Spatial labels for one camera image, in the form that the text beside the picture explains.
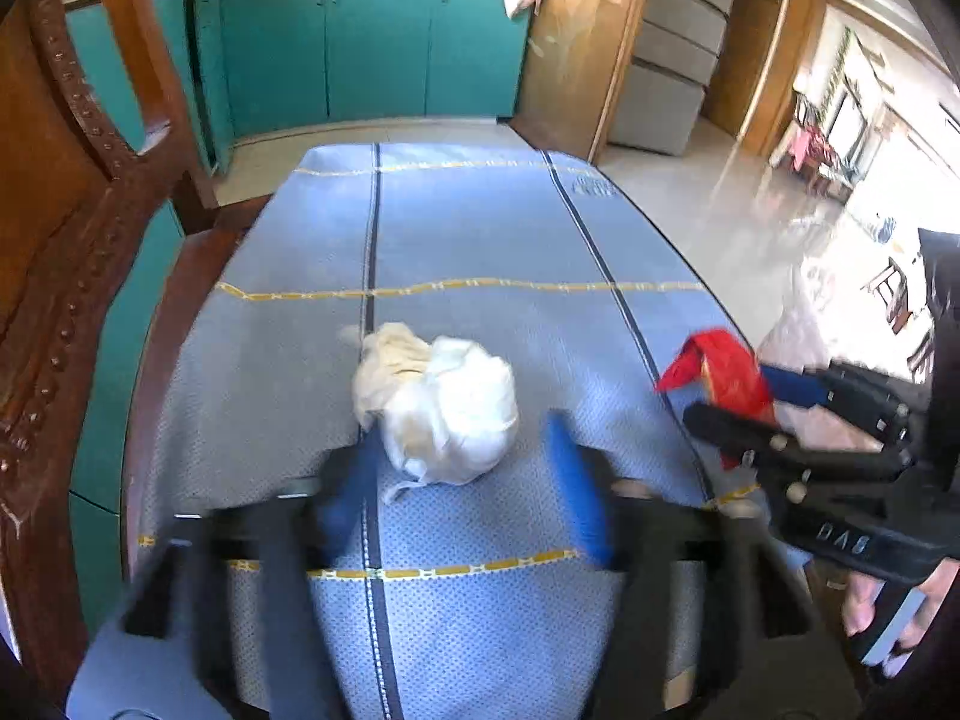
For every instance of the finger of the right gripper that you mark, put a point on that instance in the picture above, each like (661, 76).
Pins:
(862, 397)
(748, 442)

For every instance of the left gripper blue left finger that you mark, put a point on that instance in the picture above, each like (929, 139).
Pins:
(346, 477)

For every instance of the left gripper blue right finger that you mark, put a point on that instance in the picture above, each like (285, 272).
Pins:
(584, 481)

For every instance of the red plastic bag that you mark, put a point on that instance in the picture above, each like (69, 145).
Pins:
(731, 377)

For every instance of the white plastic bag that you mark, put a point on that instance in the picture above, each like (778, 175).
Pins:
(446, 408)

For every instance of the teal kitchen cabinets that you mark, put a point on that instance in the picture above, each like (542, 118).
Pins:
(252, 67)

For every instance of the person's right hand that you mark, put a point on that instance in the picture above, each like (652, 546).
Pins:
(912, 619)

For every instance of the wooden stool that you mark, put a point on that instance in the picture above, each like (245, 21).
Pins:
(892, 287)

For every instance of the blue patterned seat cloth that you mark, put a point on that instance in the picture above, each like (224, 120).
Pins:
(452, 295)

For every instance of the carved brown wooden chair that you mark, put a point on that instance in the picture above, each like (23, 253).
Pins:
(87, 221)

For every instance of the silver refrigerator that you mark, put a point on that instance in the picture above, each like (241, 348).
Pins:
(675, 53)

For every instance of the wooden door frame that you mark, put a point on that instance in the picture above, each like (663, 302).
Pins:
(573, 73)

